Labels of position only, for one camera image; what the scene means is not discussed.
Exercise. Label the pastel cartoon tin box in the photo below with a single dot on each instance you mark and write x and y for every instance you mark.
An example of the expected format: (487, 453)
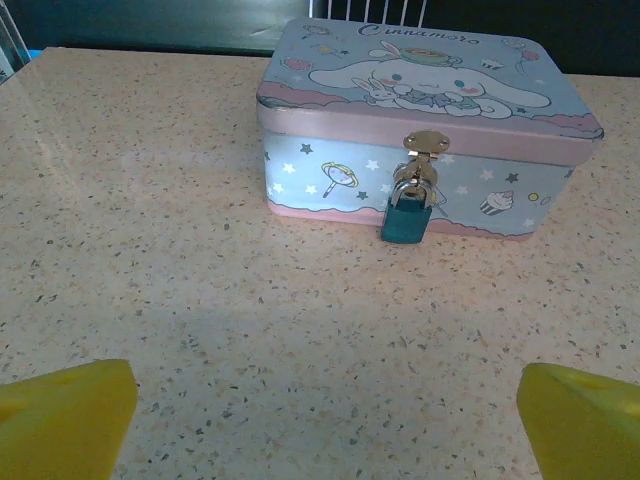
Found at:
(450, 90)

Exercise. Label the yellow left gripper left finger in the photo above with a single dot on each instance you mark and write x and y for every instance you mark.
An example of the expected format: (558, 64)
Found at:
(65, 425)

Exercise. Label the teal padlock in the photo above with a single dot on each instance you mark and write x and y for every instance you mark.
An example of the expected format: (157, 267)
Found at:
(406, 222)

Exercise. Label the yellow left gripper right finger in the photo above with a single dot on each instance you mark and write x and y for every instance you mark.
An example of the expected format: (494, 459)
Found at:
(585, 430)

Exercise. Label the blue transparent side panel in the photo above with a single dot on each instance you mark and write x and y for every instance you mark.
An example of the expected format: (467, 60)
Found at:
(10, 45)

